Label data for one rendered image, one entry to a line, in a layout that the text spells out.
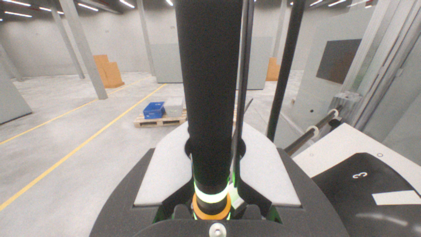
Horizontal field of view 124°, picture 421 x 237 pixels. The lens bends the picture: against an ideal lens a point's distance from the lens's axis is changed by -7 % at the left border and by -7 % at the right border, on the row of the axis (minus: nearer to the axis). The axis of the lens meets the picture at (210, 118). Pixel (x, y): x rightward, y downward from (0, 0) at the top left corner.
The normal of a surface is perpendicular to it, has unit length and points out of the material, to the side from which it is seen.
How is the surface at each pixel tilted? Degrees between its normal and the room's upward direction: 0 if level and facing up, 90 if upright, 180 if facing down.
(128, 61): 90
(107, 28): 90
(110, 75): 90
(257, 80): 90
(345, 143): 50
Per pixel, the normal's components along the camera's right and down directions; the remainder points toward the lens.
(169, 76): -0.01, 0.47
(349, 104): -0.83, 0.28
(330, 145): -0.77, -0.56
